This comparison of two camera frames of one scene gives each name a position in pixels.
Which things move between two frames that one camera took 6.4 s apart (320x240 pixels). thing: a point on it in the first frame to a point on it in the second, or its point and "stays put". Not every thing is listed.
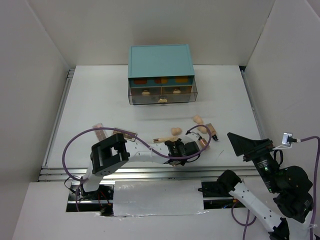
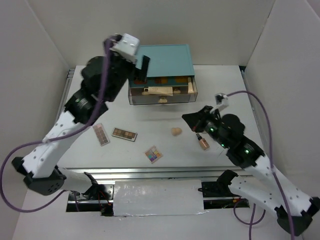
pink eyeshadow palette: [100, 134] stays put
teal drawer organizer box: [161, 74] stays put
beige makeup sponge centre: [176, 131] stays put
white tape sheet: [159, 197] stays put
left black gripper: [179, 142] to [114, 57]
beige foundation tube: [174, 163] to [162, 91]
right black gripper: [249, 147] to [195, 119]
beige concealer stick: [162, 140] to [190, 86]
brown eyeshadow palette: [126, 136] stays put
